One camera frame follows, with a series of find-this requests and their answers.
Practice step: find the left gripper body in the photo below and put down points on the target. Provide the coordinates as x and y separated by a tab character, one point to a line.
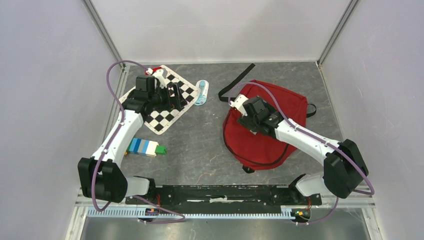
162	100

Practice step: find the toy block train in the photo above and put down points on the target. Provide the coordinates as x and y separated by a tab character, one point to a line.
145	147

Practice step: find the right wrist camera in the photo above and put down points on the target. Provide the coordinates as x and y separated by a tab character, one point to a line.
238	104

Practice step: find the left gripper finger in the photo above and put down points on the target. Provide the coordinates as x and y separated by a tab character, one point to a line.
174	99
182	102

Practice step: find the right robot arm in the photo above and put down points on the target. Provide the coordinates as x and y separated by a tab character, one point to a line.
343	167

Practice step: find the red plastic box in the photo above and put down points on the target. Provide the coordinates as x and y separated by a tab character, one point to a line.
158	71

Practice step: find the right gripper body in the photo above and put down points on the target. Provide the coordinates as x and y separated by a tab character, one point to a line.
246	122

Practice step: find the light blue pamphlet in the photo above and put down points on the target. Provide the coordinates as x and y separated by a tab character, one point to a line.
203	86

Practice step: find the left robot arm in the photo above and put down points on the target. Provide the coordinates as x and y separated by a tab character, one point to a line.
100	175

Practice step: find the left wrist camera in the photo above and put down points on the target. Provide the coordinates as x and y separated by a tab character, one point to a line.
161	78

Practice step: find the red backpack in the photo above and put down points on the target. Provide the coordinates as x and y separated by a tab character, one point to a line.
252	139

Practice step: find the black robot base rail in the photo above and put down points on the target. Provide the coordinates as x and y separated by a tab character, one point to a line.
228	199

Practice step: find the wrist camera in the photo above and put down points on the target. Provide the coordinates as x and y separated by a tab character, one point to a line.
238	104
161	78

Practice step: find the black white chess mat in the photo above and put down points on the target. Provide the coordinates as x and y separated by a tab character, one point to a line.
138	99

